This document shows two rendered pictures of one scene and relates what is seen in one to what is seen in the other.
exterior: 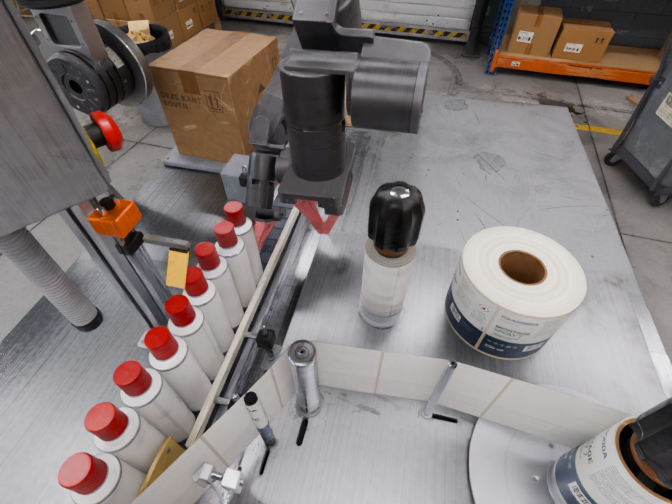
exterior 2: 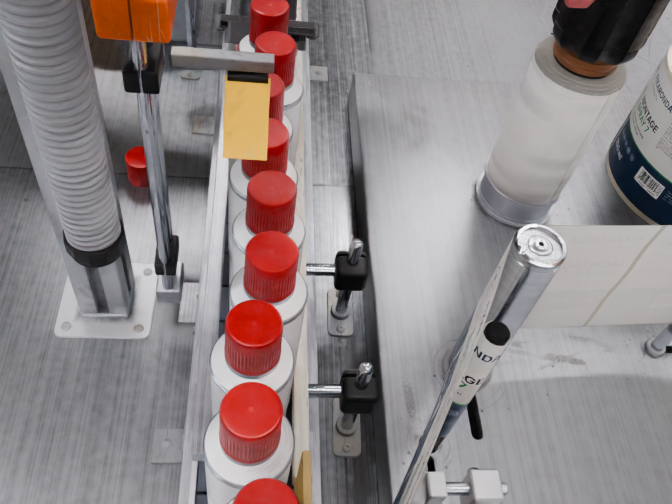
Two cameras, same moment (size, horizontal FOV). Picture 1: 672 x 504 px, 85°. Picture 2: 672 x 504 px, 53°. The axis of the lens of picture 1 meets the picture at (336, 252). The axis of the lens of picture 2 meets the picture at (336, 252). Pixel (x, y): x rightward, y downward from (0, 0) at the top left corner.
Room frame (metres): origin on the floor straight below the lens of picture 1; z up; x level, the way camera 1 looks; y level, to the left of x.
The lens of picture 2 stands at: (0.00, 0.30, 1.41)
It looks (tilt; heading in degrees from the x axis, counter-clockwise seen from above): 52 degrees down; 336
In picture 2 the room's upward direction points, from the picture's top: 12 degrees clockwise
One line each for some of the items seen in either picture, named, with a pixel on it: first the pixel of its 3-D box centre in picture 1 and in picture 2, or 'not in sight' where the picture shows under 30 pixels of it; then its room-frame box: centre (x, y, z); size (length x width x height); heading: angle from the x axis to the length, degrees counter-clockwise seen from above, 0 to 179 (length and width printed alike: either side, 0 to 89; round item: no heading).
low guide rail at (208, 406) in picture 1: (295, 212); (296, 44); (0.68, 0.10, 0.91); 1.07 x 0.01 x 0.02; 167
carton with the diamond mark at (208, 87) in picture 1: (226, 96); not in sight; (1.12, 0.34, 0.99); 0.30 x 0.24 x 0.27; 162
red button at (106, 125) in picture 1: (101, 133); not in sight; (0.32, 0.22, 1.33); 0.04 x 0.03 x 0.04; 42
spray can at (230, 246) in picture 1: (235, 266); (269, 137); (0.44, 0.19, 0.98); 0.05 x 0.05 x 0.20
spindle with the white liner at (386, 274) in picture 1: (388, 260); (566, 92); (0.42, -0.09, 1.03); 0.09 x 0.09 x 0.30
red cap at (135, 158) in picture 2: not in sight; (142, 166); (0.55, 0.30, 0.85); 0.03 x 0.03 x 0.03
